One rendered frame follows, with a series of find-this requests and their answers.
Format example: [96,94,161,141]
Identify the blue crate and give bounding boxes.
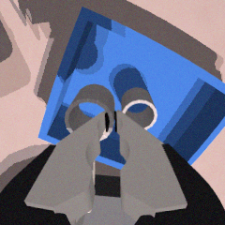
[38,7,225,170]

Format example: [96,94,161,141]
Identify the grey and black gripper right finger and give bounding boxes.
[114,110,225,225]

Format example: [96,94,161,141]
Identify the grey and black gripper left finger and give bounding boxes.
[0,111,110,225]

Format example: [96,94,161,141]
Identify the grey round turntable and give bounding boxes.
[83,174,136,225]

